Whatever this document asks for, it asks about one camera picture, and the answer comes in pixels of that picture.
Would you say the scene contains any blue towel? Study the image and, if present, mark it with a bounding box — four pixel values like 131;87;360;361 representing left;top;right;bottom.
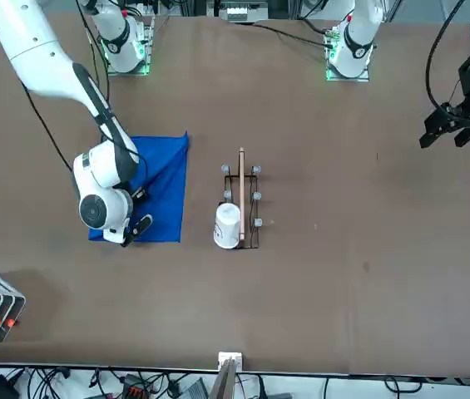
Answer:
87;131;190;244

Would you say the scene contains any white paper cup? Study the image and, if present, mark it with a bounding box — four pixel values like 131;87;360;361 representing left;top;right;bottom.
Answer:
211;202;244;250

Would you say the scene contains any black orange power strip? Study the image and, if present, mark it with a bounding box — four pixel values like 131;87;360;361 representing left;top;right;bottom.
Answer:
120;373;155;399

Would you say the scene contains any grey power strip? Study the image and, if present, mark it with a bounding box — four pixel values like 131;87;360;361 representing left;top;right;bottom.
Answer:
219;1;270;23

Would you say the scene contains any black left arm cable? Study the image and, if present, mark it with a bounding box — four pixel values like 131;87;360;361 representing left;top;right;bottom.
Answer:
425;0;467;110

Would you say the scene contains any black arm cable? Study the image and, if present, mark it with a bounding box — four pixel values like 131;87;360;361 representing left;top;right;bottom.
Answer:
21;78;74;174
425;0;467;110

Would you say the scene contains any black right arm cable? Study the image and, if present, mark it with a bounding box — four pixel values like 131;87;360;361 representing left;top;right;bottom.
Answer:
21;78;74;174

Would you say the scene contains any black wire cup rack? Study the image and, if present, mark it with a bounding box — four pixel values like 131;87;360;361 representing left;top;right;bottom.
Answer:
220;146;264;251

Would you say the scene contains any black cable across table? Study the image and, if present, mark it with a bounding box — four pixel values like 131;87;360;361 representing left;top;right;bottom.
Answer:
250;22;331;49

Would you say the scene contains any white bracket block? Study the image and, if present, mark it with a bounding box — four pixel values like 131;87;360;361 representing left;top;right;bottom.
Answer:
217;351;245;372

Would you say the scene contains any aluminium profile post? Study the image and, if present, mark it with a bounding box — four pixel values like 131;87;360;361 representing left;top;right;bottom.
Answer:
208;356;238;399

